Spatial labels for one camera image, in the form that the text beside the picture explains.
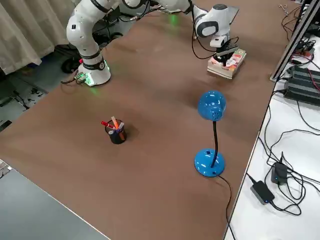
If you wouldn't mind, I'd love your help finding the white and blue book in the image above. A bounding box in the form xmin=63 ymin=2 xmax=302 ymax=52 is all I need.
xmin=206 ymin=57 xmax=246 ymax=81

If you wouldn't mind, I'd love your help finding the black lamp cable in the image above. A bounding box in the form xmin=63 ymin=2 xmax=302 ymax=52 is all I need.
xmin=216 ymin=174 xmax=237 ymax=240

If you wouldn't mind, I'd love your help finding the black pen holder cup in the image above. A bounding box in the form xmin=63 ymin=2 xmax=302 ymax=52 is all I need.
xmin=104 ymin=119 xmax=128 ymax=145

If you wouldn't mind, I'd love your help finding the grey power adapter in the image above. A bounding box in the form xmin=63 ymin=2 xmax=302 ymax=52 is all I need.
xmin=250 ymin=180 xmax=276 ymax=206

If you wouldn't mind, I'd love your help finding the black power adapter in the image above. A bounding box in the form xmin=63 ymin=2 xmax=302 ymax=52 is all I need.
xmin=270 ymin=161 xmax=289 ymax=186

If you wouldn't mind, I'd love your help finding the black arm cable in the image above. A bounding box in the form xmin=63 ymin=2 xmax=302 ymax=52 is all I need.
xmin=190 ymin=9 xmax=219 ymax=60

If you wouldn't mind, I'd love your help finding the colourful illustrated green book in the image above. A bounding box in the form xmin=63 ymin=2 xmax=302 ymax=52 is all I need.
xmin=211 ymin=48 xmax=247 ymax=73

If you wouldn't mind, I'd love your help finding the beige curtain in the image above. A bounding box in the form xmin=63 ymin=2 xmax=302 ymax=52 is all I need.
xmin=0 ymin=0 xmax=71 ymax=75

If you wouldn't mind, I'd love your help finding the silver laptop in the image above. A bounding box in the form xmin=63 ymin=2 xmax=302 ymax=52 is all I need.
xmin=226 ymin=5 xmax=240 ymax=25

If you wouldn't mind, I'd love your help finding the black adapter cable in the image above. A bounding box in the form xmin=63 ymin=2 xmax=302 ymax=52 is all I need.
xmin=257 ymin=89 xmax=320 ymax=216

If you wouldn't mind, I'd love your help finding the dark power supply box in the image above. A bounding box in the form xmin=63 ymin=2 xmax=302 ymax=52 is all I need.
xmin=283 ymin=65 xmax=320 ymax=107

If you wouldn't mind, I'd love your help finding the aluminium frame post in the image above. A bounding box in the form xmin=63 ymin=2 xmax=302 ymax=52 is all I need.
xmin=269 ymin=0 xmax=320 ymax=83

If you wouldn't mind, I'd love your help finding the blue desk lamp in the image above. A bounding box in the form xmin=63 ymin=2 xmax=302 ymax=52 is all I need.
xmin=194 ymin=90 xmax=228 ymax=178

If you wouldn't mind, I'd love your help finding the orange pen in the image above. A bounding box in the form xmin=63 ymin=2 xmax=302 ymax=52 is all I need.
xmin=110 ymin=115 xmax=126 ymax=141

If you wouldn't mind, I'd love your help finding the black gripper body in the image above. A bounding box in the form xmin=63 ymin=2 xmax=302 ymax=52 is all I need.
xmin=220 ymin=40 xmax=239 ymax=55

